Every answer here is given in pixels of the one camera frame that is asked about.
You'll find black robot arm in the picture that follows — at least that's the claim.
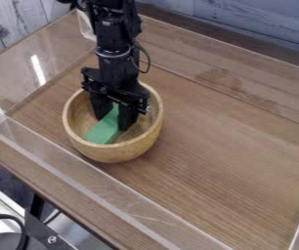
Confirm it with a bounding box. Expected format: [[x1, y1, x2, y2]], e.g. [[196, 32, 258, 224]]
[[72, 0, 149, 131]]

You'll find black metal bracket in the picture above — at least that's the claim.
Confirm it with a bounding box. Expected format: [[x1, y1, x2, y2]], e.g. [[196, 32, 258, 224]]
[[25, 214, 79, 250]]

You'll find black cable loop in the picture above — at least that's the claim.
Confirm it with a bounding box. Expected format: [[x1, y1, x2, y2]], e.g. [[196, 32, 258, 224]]
[[0, 213, 29, 250]]

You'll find clear acrylic corner bracket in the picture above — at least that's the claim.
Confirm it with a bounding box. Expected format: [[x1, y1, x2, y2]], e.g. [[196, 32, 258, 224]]
[[77, 10, 96, 41]]

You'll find brown wooden bowl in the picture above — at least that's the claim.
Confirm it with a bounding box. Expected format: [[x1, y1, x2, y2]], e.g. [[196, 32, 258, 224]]
[[63, 84, 164, 163]]

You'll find green rectangular block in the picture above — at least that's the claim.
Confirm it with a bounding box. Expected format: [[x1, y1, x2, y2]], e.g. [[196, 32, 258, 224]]
[[84, 105, 120, 145]]

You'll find black table leg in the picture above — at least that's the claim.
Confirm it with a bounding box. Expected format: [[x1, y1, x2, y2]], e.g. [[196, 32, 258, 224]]
[[29, 194, 45, 219]]

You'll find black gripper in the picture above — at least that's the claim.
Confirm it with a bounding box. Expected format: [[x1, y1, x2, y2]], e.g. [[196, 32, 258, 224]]
[[81, 48, 149, 132]]

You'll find clear acrylic tray wall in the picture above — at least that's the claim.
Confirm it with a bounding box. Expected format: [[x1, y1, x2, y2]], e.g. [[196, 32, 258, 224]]
[[0, 15, 299, 250]]

